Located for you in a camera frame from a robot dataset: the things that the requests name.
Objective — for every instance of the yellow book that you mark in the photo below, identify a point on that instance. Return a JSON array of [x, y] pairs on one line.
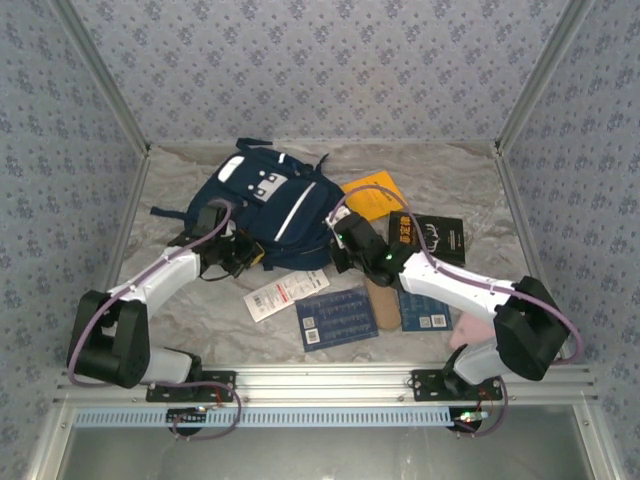
[[370, 206]]

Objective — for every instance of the white red stationery package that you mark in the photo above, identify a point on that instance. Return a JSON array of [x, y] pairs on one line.
[[285, 295]]

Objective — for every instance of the navy blue backpack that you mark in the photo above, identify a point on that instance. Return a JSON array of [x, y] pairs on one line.
[[280, 200]]

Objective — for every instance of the blue book with codes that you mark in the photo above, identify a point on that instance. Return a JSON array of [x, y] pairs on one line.
[[425, 315], [335, 320]]

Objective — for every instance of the black book orange title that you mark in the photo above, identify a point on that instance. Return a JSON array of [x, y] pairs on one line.
[[445, 237]]

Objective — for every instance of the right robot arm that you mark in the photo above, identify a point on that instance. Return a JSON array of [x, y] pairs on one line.
[[450, 295]]

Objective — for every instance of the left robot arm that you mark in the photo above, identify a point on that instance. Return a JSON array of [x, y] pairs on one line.
[[170, 275]]

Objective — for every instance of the small black circuit board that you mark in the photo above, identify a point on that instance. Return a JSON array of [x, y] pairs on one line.
[[470, 420], [187, 416]]

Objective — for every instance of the grey metal panel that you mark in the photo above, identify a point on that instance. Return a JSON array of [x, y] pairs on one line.
[[325, 455]]

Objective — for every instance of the aluminium table edge rail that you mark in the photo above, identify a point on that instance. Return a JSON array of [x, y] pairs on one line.
[[127, 215], [522, 220]]

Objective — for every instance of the aluminium mounting rail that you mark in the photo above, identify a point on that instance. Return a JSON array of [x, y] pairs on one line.
[[325, 382]]

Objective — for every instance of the aluminium frame post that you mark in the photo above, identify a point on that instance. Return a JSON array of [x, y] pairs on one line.
[[105, 75], [542, 75]]

